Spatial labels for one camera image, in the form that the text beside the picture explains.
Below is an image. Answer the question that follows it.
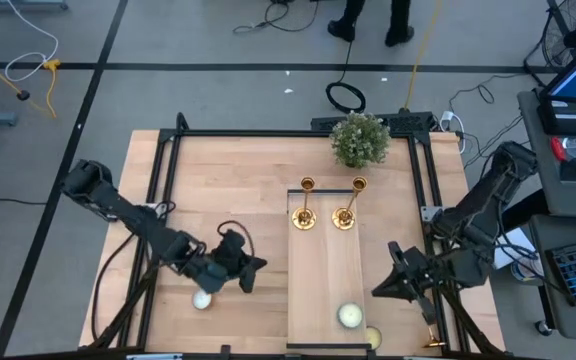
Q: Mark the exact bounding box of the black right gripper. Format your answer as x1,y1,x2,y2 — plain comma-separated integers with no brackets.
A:
371,241,450,327

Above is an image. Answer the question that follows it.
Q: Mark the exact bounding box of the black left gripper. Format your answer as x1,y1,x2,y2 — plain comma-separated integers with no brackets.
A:
187,248,269,296

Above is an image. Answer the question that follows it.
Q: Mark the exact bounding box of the cream round candle dark rim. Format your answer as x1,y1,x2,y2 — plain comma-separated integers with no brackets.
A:
336,302,365,330

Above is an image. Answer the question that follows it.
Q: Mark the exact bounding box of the white round candle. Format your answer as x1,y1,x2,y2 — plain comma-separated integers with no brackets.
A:
191,289,214,311

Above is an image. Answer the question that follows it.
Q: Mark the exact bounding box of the gold candlestick holder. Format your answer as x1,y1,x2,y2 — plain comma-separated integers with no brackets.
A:
331,175,368,232
421,324,448,350
291,176,318,232

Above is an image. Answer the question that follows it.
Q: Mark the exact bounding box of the yellow round candle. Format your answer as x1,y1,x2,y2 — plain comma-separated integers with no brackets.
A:
365,325,384,351

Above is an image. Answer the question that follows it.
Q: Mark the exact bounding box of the wooden riser with black legs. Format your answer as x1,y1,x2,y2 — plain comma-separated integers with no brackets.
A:
285,188,372,351

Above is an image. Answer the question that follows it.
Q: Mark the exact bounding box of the white box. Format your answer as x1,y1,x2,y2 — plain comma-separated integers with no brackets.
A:
492,227,537,271

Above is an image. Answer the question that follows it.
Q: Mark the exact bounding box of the white blue cup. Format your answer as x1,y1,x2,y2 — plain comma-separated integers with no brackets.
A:
510,252,544,282

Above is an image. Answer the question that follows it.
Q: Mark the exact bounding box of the green potted plant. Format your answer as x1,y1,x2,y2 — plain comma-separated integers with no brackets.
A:
328,110,392,170

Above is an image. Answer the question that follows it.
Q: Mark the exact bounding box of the black perforated box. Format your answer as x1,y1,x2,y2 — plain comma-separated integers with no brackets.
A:
311,110,437,135

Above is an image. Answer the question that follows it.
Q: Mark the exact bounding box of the grey desk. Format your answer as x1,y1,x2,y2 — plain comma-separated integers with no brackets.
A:
516,88,576,220
527,214,576,344

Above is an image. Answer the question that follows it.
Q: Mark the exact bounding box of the white power adapter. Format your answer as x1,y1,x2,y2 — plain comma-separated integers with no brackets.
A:
439,109,468,155

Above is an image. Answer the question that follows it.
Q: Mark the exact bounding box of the red tool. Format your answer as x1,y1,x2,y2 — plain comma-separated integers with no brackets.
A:
550,137,568,162

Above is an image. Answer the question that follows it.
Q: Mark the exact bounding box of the black printer box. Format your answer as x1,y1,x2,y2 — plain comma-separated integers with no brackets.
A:
536,99,576,137

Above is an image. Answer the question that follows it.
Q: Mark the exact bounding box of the person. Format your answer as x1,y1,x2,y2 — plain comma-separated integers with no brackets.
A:
326,0,416,49

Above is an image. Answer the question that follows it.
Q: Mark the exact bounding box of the black floor fan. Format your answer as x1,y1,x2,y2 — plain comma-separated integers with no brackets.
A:
522,0,576,87

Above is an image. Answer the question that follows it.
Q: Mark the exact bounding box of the grey cart base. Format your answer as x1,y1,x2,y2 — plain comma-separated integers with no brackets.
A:
0,0,70,13

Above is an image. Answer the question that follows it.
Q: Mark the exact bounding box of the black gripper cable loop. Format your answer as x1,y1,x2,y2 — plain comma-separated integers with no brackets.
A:
216,219,255,259

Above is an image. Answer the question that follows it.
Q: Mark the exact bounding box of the black coiled floor cable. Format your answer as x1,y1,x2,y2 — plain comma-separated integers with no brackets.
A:
324,38,368,115

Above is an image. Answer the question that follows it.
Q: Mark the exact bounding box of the thin black floor cable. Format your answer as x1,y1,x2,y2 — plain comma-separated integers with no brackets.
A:
231,0,322,38

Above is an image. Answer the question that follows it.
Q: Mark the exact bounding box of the orange floor cable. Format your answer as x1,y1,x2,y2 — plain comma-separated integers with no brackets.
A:
404,0,443,112

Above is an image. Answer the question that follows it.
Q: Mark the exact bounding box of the yellow floor cable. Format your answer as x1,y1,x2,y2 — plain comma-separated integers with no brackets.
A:
0,45,62,120

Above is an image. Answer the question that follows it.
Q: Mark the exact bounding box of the white floor cable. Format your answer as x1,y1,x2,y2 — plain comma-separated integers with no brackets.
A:
3,0,60,84

